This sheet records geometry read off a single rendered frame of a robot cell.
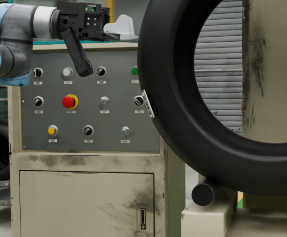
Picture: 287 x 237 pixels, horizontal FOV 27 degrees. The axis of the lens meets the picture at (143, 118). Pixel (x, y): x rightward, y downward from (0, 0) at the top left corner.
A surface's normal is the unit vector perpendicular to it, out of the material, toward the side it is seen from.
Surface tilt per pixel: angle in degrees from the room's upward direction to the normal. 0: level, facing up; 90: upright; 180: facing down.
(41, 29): 118
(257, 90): 90
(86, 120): 90
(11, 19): 90
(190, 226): 90
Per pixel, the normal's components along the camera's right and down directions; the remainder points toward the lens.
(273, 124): -0.23, 0.05
